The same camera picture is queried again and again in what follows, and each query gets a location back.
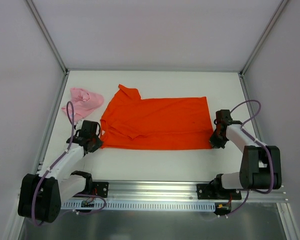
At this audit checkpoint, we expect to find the orange t shirt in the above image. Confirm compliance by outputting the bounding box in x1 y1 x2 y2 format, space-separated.
100 84 214 151

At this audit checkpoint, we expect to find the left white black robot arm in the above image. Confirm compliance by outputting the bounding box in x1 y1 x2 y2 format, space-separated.
17 120 103 224

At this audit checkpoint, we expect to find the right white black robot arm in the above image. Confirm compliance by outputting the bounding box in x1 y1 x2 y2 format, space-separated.
209 109 282 199

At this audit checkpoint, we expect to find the pink t shirt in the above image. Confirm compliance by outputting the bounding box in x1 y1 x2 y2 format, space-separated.
70 87 104 123

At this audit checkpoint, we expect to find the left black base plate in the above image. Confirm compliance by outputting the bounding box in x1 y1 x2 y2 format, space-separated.
92 181 109 198

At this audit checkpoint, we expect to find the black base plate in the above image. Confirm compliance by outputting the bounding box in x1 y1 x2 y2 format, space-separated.
196 183 242 201
92 181 109 198

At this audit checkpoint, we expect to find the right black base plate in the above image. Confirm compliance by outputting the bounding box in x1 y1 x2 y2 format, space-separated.
196 183 242 201

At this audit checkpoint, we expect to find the aluminium mounting rail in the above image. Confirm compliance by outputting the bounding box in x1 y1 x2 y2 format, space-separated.
97 180 289 203

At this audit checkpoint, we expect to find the white slotted cable duct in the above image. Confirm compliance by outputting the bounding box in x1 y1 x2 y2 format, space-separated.
61 199 216 213

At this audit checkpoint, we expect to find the left aluminium frame post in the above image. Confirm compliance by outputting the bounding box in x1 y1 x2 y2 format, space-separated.
24 0 68 75

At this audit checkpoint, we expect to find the aluminium frame post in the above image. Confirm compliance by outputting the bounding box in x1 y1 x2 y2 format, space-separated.
24 0 68 75
239 0 290 76

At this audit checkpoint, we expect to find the right aluminium frame post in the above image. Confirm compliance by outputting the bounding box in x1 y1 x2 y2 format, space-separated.
239 0 290 76

